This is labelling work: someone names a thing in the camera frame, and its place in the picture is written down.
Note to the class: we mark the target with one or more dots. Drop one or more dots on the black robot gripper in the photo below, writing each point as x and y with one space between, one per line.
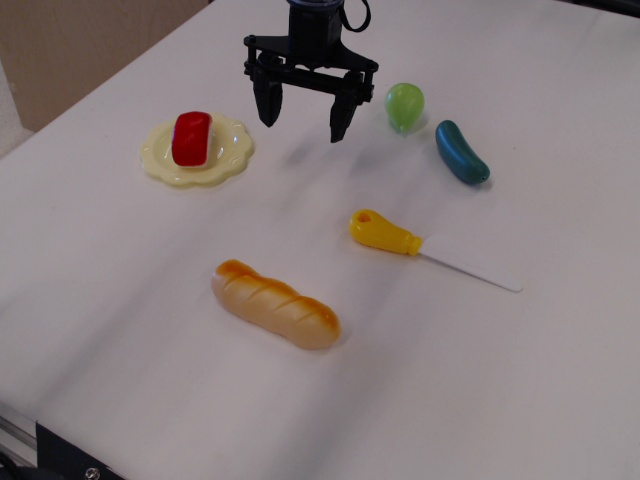
311 56

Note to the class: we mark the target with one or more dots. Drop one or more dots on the red and white toy sushi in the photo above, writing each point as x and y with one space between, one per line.
192 139

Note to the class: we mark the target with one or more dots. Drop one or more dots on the pale yellow scalloped toy plate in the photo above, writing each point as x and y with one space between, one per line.
230 152

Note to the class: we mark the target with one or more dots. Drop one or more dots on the light green toy pear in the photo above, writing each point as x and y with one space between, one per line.
404 105

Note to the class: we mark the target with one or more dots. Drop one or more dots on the teal toy cucumber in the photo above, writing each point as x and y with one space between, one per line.
458 156

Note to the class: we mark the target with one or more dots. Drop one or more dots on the toy bread loaf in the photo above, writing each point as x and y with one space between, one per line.
275 306

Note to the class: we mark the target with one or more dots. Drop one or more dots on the yellow handled white toy knife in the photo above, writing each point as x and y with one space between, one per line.
371 229

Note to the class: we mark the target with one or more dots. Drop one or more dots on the black table corner bracket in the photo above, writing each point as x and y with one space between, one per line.
57 455

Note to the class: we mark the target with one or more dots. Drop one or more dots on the aluminium table frame rail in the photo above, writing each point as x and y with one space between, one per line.
18 436

